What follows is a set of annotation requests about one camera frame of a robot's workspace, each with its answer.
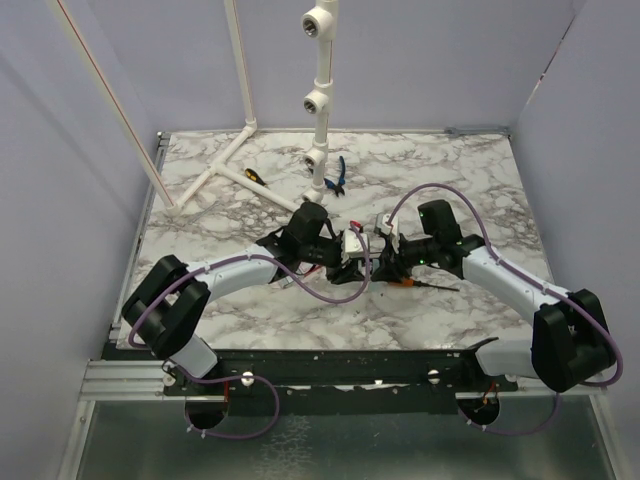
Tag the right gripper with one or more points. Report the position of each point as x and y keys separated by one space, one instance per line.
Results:
x=392 y=266

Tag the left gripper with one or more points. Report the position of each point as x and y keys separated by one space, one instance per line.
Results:
x=349 y=273

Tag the red white staple box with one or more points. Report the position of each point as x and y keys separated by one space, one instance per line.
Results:
x=288 y=281

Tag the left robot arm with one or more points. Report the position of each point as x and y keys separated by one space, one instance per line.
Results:
x=164 y=310

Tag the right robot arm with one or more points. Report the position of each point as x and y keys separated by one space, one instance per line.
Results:
x=568 y=344

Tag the yellow black screwdriver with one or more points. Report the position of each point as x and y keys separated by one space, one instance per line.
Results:
x=255 y=177

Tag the orange handled screwdriver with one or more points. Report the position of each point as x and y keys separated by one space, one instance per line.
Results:
x=412 y=283

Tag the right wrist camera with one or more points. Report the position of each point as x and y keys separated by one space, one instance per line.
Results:
x=384 y=227

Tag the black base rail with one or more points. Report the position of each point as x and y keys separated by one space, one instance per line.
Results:
x=315 y=382

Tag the white pvc pipe frame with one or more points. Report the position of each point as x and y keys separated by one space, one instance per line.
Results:
x=319 y=24

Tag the aluminium frame rail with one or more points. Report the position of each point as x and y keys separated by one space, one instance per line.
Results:
x=118 y=375

